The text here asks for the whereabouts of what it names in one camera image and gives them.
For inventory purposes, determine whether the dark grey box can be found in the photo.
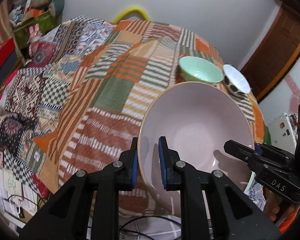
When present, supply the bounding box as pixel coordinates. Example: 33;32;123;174
0;52;18;88

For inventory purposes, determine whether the pink bunny toy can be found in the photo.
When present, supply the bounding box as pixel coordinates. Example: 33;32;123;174
29;25;42;55

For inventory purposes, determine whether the pink bowl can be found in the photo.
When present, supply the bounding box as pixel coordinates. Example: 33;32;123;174
138;82;255;218

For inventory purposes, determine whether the green bowl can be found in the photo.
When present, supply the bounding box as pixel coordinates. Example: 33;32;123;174
179;56;224;85

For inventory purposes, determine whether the red box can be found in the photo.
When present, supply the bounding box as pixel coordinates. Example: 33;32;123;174
0;38;15;77

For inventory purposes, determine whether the pile of small toys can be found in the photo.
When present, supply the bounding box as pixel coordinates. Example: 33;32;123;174
9;0;38;25

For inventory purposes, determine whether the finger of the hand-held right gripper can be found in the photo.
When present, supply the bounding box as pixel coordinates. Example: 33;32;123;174
224;140;266;167
254;142;296;160

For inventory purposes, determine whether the person's right hand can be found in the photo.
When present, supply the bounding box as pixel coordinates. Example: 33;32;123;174
262;200;282;222

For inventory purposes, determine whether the grey stuffed toy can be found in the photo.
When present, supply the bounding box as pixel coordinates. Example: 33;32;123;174
34;0;65;18

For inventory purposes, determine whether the yellow foam tube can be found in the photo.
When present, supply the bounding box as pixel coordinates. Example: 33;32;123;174
112;6;150;23

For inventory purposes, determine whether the patterned checkered quilt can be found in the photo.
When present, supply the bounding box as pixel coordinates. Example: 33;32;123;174
0;16;115;198

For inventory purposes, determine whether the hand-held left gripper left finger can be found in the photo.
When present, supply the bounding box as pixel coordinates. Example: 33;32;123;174
19;137;139;240

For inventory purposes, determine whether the green storage box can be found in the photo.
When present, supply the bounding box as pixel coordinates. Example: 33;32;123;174
12;11;59;49

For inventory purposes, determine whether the white bowl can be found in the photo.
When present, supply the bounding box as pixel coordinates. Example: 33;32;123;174
222;64;251;98

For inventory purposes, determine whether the black floor cable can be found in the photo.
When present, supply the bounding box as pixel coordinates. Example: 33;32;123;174
119;215;182;240

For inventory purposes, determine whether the brown wooden door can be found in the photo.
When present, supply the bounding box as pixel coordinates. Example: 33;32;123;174
240;7;300;103

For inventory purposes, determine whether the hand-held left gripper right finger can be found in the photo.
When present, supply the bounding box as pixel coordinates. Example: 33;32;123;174
158;136;282;240

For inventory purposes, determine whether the white sliding wardrobe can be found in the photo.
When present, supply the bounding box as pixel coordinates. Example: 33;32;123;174
259;55;300;120

